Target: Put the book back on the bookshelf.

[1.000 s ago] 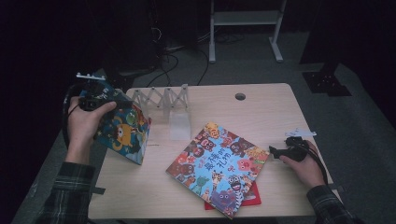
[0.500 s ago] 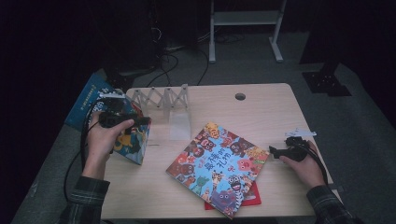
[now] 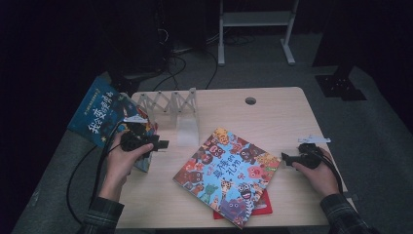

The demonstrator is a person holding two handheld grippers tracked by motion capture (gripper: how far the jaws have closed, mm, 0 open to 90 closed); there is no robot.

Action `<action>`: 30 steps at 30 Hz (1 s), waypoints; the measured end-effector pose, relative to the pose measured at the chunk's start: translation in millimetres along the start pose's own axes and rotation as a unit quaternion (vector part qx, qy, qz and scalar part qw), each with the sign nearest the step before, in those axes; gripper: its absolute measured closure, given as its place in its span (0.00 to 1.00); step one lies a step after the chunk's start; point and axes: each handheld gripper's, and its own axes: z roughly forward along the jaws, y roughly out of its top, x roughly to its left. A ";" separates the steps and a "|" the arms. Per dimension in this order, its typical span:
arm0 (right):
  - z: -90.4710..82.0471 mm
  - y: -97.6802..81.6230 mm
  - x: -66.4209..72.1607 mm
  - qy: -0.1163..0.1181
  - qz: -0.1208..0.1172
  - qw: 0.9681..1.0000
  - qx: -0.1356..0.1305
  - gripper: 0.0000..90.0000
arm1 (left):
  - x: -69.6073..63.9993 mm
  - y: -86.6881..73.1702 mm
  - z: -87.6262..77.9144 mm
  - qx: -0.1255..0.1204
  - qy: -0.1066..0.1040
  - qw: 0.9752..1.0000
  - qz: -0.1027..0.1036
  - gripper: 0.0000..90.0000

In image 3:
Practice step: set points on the white metal stand frame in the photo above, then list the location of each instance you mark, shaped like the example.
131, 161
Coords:
256, 18

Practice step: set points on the person's left hand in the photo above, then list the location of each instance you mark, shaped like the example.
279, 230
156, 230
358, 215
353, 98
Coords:
120, 165

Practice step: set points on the blue monster picture book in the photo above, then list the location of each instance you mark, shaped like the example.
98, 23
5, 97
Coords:
97, 113

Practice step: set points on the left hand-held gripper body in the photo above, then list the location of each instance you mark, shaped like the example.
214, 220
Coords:
136, 141

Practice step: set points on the white expandable metal book rack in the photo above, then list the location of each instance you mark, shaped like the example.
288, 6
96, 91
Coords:
186, 130

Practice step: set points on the black stand base plate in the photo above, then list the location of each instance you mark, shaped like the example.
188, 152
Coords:
125, 86
337, 87

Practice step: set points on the person's right hand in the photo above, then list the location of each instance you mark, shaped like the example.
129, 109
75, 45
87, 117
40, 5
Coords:
324, 178

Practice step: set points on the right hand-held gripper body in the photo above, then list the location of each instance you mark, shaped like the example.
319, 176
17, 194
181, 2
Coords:
310, 159

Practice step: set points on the colourful animal faces picture book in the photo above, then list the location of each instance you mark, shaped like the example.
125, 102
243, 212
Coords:
227, 175

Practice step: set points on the red picture book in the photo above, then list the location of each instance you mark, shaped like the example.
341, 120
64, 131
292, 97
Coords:
263, 208

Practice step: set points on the dark equipment tower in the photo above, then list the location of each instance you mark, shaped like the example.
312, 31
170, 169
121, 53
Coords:
136, 39

